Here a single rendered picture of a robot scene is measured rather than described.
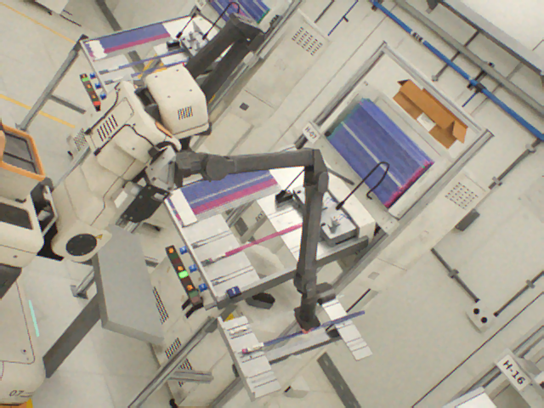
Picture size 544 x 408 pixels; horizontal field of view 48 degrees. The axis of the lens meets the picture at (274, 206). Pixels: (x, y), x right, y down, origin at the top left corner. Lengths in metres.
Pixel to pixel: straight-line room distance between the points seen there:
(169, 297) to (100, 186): 1.21
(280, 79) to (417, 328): 1.82
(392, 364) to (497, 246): 1.02
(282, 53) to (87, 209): 2.00
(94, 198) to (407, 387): 2.68
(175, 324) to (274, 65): 1.65
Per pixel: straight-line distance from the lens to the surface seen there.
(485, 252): 4.07
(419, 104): 3.17
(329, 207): 2.72
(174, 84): 2.01
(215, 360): 2.89
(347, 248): 2.65
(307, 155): 2.07
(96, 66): 3.82
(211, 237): 2.70
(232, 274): 2.57
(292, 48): 3.77
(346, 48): 5.23
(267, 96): 3.87
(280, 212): 2.78
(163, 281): 3.23
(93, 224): 2.13
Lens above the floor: 1.82
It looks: 16 degrees down
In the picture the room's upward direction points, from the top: 42 degrees clockwise
